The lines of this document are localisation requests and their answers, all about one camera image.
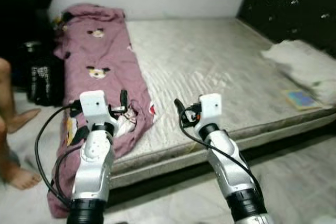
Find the white pillow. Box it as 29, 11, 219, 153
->
261, 39, 336, 106

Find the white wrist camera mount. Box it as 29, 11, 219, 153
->
197, 94, 224, 127
79, 90, 113, 127

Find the black printed bag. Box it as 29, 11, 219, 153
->
25, 40, 66, 106

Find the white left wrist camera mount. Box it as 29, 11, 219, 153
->
79, 90, 113, 127

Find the pink cartoon mouse blanket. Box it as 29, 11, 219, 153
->
47, 3, 155, 218

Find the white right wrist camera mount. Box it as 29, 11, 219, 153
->
197, 94, 224, 127

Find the blue yellow-edged children's book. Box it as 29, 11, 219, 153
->
283, 89, 322, 112

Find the grey-white quilted mattress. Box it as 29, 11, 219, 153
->
108, 17, 336, 164

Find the dark tufted headboard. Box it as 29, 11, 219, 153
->
237, 0, 336, 57

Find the patterned bed base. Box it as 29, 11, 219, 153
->
108, 111, 336, 190

